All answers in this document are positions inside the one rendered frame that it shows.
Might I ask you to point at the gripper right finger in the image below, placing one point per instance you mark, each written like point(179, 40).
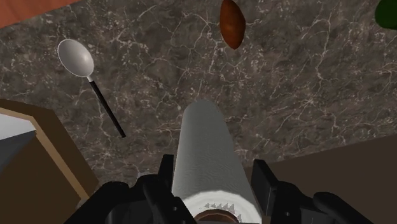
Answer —
point(279, 198)

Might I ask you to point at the brown cabinet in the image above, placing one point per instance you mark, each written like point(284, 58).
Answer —
point(37, 173)

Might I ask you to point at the white paper towel roll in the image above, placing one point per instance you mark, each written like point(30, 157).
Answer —
point(207, 161)

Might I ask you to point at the dark green round object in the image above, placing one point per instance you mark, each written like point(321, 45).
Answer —
point(387, 14)

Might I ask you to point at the brown potato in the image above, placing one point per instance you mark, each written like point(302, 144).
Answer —
point(232, 24)

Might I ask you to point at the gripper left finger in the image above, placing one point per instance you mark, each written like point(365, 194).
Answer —
point(155, 198)

